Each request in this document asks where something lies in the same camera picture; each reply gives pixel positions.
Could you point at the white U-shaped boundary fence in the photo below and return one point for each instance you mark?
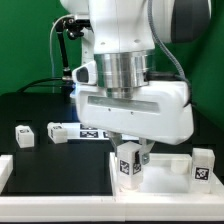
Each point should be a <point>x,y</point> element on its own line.
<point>125,207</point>

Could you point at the white marker tag plate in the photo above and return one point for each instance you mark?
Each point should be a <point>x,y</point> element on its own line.
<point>77,131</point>

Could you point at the white square table top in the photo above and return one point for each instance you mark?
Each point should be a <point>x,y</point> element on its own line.
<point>164,174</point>

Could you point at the black camera on mount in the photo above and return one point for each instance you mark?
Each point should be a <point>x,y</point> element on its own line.
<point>75,25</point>

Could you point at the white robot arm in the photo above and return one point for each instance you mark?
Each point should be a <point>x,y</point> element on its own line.
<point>129,82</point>

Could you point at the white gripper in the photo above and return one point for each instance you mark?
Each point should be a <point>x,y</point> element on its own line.
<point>160,111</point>

